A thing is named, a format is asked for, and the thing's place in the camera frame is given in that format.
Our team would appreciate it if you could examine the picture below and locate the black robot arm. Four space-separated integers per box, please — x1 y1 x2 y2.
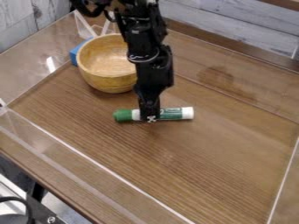
70 0 174 122

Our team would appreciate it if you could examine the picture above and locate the green Expo marker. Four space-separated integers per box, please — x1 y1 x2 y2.
114 107 195 123

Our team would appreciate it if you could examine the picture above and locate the black metal bracket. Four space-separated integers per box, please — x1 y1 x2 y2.
28 200 67 224

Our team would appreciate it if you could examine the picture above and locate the clear acrylic stand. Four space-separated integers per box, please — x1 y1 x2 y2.
74 10 116 39

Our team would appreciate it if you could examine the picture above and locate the blue block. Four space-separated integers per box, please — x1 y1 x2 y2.
70 38 91 67

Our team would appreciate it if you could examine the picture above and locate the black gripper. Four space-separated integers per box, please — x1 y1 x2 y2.
135 45 174 122

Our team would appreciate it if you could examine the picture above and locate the black cable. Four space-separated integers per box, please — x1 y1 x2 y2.
0 196 43 224

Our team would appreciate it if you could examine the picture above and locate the brown wooden bowl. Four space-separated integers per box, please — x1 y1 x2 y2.
76 34 136 94

